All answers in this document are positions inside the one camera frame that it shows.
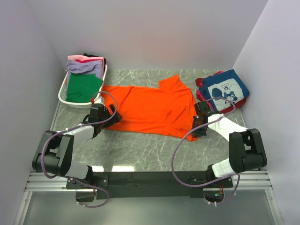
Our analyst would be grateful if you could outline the orange t shirt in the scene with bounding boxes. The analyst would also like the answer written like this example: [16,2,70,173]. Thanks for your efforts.
[102,75,196,138]

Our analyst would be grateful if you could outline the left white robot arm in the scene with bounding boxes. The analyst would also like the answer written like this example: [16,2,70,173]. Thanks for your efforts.
[32,104,122,188]

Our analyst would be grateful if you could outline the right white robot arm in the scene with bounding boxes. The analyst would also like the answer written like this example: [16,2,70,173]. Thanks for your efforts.
[192,101,267,187]

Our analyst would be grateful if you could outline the pink folded shirt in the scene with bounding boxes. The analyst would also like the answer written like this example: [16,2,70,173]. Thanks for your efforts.
[196,87,210,101]

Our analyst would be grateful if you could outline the green shirt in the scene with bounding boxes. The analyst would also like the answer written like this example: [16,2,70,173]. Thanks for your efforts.
[66,73,103,103]

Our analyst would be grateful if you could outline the red folded shirt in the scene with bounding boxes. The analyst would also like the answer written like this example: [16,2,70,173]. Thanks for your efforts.
[195,71,247,113]

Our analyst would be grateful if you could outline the blue cartoon print shirt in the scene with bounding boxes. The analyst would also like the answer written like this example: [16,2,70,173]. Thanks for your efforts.
[201,69,250,112]

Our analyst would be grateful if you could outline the white perforated basket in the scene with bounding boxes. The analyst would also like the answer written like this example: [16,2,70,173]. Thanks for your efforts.
[58,64,108,109]

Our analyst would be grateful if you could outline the lavender shirt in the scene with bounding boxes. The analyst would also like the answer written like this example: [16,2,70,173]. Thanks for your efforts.
[67,60,105,79]

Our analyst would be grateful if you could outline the magenta shirt in basket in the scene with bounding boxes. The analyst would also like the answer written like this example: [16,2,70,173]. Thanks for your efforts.
[75,59,95,63]

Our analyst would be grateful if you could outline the black garment in basket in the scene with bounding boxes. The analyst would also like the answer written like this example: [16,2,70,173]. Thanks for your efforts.
[83,53,106,64]

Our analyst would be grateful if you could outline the light pink shirt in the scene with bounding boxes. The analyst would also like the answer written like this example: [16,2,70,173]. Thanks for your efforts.
[67,55,104,60]

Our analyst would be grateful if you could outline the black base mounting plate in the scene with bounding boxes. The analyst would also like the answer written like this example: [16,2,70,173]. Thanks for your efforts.
[65,170,233,200]

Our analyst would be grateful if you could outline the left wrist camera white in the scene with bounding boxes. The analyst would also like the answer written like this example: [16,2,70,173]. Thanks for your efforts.
[90,96,105,105]

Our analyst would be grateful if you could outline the aluminium rail frame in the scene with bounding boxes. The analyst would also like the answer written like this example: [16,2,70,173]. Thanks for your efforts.
[14,100,285,225]

